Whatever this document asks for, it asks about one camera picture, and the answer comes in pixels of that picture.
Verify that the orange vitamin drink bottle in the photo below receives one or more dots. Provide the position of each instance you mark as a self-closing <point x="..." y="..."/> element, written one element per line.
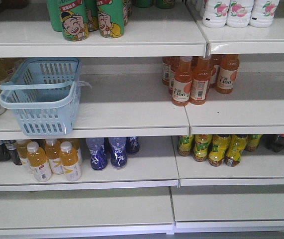
<point x="52" y="149"/>
<point x="38" y="162"/>
<point x="22" y="152"/>
<point x="70" y="162"/>

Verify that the blue sports drink bottle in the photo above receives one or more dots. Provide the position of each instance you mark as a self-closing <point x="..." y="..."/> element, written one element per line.
<point x="132" y="145"/>
<point x="97" y="151"/>
<point x="118" y="151"/>

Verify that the white peach drink bottle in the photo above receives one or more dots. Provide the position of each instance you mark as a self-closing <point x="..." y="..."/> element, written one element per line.
<point x="263" y="12"/>
<point x="239" y="13"/>
<point x="215" y="13"/>

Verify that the orange C100 juice bottle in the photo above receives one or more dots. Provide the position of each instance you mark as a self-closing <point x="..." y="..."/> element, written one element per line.
<point x="228" y="73"/>
<point x="182" y="82"/>
<point x="200" y="81"/>

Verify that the dark tea bottle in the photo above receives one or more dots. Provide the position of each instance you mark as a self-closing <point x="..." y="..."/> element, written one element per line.
<point x="12" y="149"/>
<point x="4" y="155"/>

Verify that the green cartoon drink can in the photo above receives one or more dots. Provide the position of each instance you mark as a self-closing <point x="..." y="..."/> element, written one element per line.
<point x="73" y="19"/>
<point x="110" y="18"/>

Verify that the yellow lemon tea bottle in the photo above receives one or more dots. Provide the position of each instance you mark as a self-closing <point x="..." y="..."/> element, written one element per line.
<point x="185" y="144"/>
<point x="234" y="151"/>
<point x="253" y="142"/>
<point x="202" y="143"/>
<point x="220" y="143"/>

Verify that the light blue plastic basket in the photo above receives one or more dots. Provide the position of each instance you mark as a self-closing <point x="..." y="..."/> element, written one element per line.
<point x="44" y="95"/>

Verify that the coke bottle red label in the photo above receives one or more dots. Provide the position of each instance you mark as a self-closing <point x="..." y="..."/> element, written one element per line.
<point x="275" y="142"/>

